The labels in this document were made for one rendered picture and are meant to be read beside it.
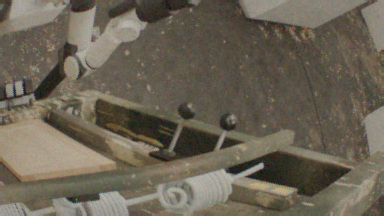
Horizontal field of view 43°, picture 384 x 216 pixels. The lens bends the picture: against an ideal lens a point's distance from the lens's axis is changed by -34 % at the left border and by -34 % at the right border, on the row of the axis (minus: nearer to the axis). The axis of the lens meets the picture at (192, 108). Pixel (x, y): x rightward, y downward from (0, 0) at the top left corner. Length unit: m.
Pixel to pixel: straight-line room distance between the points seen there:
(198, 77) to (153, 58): 0.29
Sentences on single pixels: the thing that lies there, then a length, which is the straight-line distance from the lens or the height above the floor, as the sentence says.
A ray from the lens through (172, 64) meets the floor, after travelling 3.66.
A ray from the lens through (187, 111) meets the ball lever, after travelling 1.56.
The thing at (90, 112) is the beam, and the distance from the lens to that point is 2.11.
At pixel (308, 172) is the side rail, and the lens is 1.56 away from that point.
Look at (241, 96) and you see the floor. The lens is 3.91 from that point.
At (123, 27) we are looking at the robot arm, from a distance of 1.59.
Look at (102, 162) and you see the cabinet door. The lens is 1.56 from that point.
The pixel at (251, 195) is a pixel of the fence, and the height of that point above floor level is 1.62.
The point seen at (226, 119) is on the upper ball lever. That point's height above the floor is 1.56.
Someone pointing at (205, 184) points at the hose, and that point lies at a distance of 0.92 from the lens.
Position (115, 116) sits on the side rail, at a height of 0.98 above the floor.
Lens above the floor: 2.56
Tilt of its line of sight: 45 degrees down
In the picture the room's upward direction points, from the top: 62 degrees clockwise
